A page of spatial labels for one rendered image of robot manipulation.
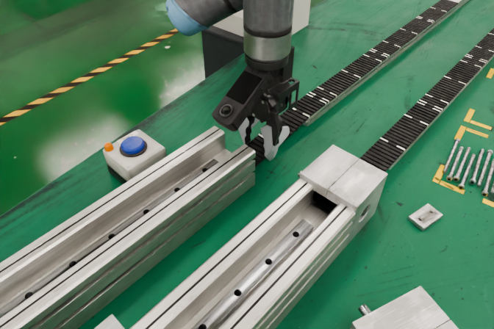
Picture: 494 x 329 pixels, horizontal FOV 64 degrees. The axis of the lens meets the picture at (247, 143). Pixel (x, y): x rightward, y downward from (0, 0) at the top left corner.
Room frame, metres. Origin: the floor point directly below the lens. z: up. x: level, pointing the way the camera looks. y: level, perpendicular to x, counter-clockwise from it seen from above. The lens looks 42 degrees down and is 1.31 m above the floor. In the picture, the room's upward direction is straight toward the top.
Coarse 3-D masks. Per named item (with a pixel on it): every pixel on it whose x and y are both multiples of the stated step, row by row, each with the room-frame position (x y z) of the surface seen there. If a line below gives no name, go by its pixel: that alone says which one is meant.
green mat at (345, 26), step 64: (384, 0) 1.33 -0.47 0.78; (320, 64) 0.91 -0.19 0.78; (448, 64) 0.91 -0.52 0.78; (192, 128) 0.65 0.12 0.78; (256, 128) 0.65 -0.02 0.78; (320, 128) 0.65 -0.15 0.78; (384, 128) 0.65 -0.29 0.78; (448, 128) 0.65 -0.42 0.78; (64, 192) 0.47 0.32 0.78; (256, 192) 0.47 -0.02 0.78; (384, 192) 0.47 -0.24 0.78; (448, 192) 0.47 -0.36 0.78; (0, 256) 0.34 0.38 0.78; (192, 256) 0.34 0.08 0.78; (384, 256) 0.34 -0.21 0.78; (448, 256) 0.34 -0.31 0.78; (128, 320) 0.24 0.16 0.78; (320, 320) 0.24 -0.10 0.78
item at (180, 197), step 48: (192, 144) 0.50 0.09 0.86; (144, 192) 0.41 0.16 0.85; (192, 192) 0.39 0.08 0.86; (240, 192) 0.46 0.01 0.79; (48, 240) 0.31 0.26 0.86; (96, 240) 0.34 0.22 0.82; (144, 240) 0.32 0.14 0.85; (0, 288) 0.25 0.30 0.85; (48, 288) 0.24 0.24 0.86; (96, 288) 0.26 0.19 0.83
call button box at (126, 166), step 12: (132, 132) 0.56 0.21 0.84; (120, 144) 0.53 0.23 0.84; (156, 144) 0.53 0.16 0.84; (108, 156) 0.50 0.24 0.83; (120, 156) 0.50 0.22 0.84; (132, 156) 0.50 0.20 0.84; (144, 156) 0.50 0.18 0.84; (156, 156) 0.50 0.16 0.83; (108, 168) 0.51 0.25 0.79; (120, 168) 0.48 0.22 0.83; (132, 168) 0.47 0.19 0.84; (144, 168) 0.49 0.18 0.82; (120, 180) 0.49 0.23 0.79
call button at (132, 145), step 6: (126, 138) 0.53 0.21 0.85; (132, 138) 0.53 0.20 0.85; (138, 138) 0.53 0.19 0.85; (126, 144) 0.51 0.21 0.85; (132, 144) 0.51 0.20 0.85; (138, 144) 0.51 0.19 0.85; (144, 144) 0.52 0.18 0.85; (126, 150) 0.50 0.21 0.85; (132, 150) 0.50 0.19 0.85; (138, 150) 0.50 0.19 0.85
